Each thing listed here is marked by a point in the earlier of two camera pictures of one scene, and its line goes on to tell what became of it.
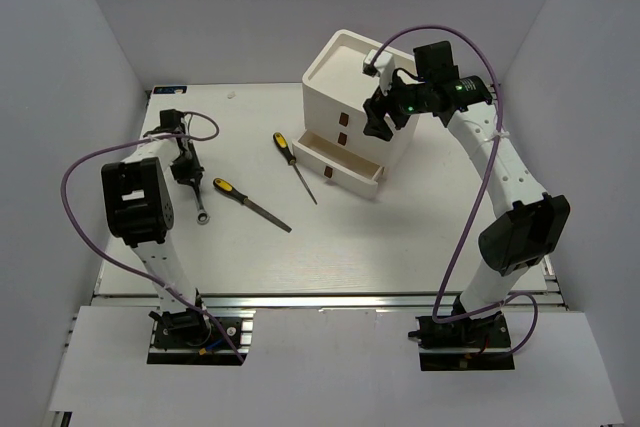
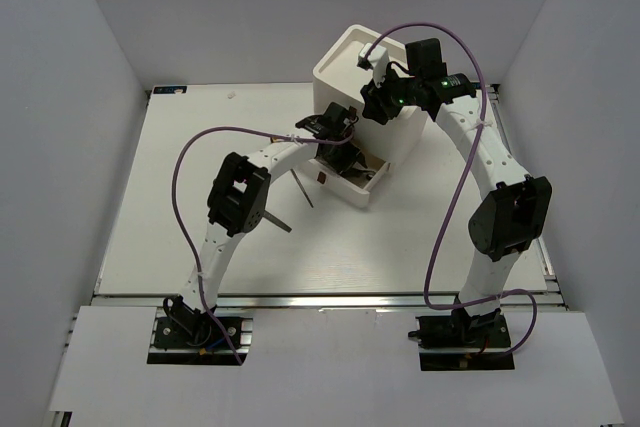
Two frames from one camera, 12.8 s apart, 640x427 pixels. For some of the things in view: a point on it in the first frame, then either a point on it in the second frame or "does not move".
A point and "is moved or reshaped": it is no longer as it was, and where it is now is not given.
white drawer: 344,166 is moved or reshaped
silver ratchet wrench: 202,215 → 371,172
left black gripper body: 187,166 → 342,156
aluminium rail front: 321,301 does not move
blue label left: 169,89 does not move
